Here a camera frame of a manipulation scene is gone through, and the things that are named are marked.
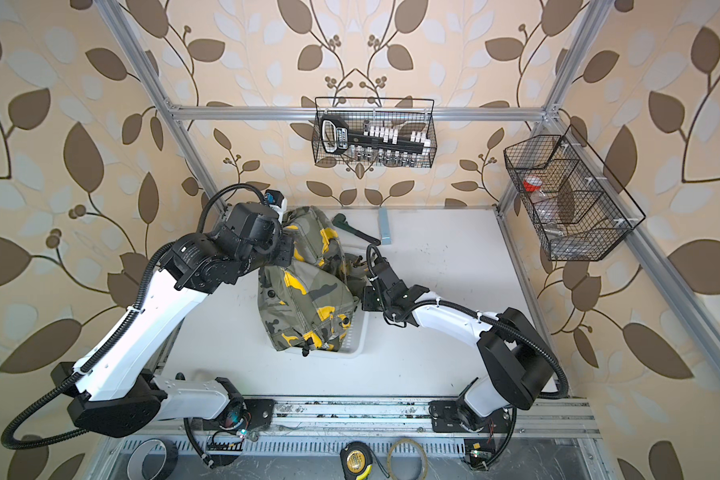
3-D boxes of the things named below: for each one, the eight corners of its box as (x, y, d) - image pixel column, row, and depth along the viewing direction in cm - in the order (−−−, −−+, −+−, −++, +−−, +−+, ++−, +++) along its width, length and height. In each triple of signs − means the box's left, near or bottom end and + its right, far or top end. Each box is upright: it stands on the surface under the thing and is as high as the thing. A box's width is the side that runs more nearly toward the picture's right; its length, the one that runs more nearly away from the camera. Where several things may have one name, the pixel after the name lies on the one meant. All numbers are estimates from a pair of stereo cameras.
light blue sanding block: (381, 244, 110) (381, 239, 108) (378, 213, 121) (378, 207, 118) (390, 244, 110) (391, 239, 108) (387, 212, 121) (387, 207, 118)
